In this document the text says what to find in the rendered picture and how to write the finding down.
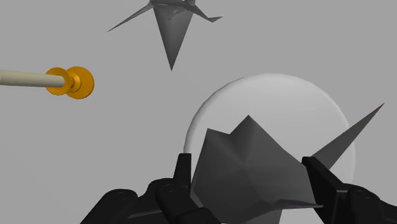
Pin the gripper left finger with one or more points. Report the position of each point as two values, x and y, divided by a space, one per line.
169 195

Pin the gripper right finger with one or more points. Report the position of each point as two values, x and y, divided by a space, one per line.
344 198

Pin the grey paper crane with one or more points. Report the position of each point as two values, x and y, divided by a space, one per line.
248 173
173 24

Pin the white round plate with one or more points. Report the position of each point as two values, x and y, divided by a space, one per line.
273 99

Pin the cream rod with orange discs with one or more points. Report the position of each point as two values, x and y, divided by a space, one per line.
62 81

